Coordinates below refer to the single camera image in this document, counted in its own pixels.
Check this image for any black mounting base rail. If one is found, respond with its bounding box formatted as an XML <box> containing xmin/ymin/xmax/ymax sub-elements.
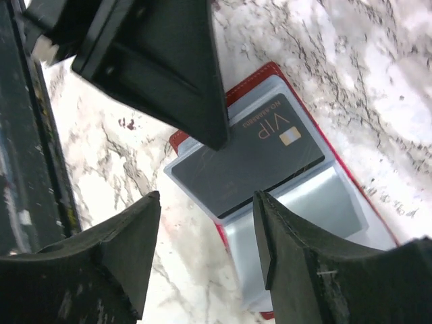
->
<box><xmin>1</xmin><ymin>1</ymin><xmax>82</xmax><ymax>256</ymax></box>

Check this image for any red leather card holder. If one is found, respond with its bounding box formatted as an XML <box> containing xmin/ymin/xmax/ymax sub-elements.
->
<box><xmin>165</xmin><ymin>62</ymin><xmax>397</xmax><ymax>320</ymax></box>

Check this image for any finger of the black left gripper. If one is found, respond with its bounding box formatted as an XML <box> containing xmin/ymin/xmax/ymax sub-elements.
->
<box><xmin>72</xmin><ymin>1</ymin><xmax>230</xmax><ymax>150</ymax></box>

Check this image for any black VIP credit card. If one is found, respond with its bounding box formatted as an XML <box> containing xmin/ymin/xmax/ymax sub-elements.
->
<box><xmin>169</xmin><ymin>94</ymin><xmax>325</xmax><ymax>219</ymax></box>

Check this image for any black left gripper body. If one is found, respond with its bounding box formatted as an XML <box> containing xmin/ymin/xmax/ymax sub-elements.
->
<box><xmin>20</xmin><ymin>0</ymin><xmax>136</xmax><ymax>65</ymax></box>

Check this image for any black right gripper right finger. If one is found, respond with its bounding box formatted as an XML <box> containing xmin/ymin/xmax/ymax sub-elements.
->
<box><xmin>253</xmin><ymin>192</ymin><xmax>431</xmax><ymax>323</ymax></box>

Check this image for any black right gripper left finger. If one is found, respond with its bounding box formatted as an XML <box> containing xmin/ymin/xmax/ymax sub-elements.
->
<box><xmin>1</xmin><ymin>191</ymin><xmax>161</xmax><ymax>323</ymax></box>

